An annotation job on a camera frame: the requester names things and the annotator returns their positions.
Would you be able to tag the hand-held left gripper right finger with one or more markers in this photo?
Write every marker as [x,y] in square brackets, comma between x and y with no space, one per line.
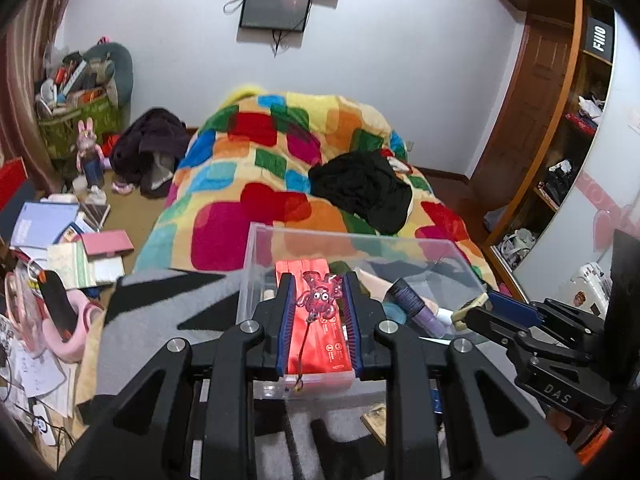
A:
[352,325]

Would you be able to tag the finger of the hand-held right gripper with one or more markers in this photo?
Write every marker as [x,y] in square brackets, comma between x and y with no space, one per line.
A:
[495,330]
[512,307]

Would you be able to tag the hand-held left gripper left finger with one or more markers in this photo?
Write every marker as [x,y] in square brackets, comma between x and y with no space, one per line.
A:
[285,325]

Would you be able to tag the red carton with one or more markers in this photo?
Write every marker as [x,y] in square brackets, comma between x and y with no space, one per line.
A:
[330,350]

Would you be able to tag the beige tube with white cap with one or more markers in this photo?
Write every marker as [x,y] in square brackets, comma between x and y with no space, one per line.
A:
[375,285]

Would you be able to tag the purple bottle with black cap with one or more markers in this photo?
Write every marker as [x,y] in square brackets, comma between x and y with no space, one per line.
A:
[405,297]

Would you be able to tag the clear plastic storage box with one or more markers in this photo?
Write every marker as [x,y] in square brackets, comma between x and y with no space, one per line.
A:
[300,245]

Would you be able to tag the teal tape roll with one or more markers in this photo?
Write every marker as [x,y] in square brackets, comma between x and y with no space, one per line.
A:
[394,312]

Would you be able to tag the white shoes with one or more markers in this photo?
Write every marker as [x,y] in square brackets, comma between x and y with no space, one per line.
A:
[520,241]

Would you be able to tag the white bag red emblem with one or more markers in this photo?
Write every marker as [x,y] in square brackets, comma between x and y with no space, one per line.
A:
[585,290]

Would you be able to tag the colourful patchwork blanket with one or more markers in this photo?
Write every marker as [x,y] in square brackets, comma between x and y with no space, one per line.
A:
[235,220]

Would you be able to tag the grey black patterned blanket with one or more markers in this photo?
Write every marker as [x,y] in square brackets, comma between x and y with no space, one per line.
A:
[165,305]

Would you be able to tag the black clothing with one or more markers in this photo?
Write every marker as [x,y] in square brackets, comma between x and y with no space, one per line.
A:
[360,190]

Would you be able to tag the white wardrobe door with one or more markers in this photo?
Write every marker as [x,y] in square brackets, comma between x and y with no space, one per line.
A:
[615,150]

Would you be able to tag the pink flat case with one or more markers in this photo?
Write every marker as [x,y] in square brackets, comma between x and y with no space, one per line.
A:
[107,244]

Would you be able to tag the wooden wardrobe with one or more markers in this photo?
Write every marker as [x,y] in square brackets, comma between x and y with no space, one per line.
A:
[540,110]

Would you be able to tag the green striped notebook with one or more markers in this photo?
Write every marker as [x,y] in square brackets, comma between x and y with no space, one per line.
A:
[70,265]

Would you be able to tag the dark purple clothing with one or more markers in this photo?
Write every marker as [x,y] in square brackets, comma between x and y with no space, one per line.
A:
[150,140]

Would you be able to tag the pink rabbit figure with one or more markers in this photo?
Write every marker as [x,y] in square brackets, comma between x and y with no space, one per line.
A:
[90,152]

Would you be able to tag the blue notebook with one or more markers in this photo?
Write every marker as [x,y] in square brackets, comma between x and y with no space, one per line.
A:
[42,222]

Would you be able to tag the black box white lettering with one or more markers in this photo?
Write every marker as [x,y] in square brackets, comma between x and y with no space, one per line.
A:
[598,40]

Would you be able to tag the dark blue folder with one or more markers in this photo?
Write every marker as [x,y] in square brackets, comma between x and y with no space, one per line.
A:
[17,210]

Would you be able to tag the green storage bag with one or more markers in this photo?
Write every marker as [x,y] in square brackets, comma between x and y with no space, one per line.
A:
[65,130]

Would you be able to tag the grey plush toy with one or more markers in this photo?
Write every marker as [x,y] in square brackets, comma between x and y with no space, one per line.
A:
[117,67]

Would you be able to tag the small black monitor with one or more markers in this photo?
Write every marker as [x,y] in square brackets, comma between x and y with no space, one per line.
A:
[275,7]

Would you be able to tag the striped pink curtain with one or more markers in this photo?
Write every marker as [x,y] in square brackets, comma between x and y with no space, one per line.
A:
[30,60]

